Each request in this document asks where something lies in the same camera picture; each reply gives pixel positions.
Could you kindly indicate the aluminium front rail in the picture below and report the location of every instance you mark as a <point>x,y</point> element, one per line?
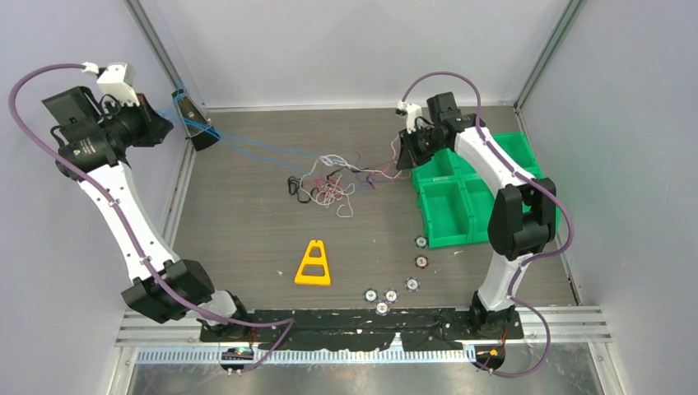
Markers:
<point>179,342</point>

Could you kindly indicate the blue poker chip right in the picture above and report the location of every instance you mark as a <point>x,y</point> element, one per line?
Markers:
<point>412,284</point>

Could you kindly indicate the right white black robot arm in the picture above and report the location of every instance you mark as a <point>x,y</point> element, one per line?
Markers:
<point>523,217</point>

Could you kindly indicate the black corner-mounted lamp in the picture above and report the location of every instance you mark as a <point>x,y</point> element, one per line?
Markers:
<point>200,131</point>

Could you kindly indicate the blue poker chip bottom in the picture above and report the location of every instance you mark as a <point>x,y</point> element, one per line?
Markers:
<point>382,308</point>

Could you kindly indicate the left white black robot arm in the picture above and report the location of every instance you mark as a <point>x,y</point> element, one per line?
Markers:
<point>93,137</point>

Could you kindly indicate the yellow triangular plastic piece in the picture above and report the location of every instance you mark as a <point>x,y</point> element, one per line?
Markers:
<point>314,256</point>

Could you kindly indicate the blue poker chip middle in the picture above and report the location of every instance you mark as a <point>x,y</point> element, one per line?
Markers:
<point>391,296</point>

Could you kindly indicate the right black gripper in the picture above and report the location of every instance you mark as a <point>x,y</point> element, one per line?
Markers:
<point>421,160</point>

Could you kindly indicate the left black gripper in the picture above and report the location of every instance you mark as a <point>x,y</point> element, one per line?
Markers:
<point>155,126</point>

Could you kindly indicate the green six-compartment bin tray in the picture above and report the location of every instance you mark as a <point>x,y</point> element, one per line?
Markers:
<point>455,202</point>

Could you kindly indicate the brown poker chip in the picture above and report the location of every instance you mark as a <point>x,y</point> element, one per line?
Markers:
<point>421,262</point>

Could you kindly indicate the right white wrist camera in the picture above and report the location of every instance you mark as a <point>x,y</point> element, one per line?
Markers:
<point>410,112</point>

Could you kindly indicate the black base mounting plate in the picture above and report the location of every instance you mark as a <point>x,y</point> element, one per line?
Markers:
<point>430,329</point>

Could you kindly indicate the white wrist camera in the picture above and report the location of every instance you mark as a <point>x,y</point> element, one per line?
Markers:
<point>410,112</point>
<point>116,79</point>

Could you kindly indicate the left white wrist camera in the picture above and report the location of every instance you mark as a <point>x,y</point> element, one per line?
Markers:
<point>116,79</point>

